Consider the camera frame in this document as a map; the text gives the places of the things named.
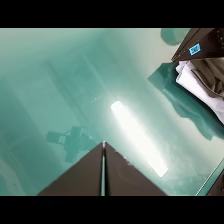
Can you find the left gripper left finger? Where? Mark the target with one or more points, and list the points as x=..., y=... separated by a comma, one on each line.
x=80, y=176

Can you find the brown garment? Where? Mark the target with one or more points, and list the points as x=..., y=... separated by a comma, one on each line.
x=211, y=75

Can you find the white T-shirt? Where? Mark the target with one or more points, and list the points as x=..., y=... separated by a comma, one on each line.
x=200, y=91

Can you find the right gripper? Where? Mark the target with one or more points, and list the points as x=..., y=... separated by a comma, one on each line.
x=203, y=41

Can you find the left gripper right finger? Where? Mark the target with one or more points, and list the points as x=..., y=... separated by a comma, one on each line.
x=130, y=178

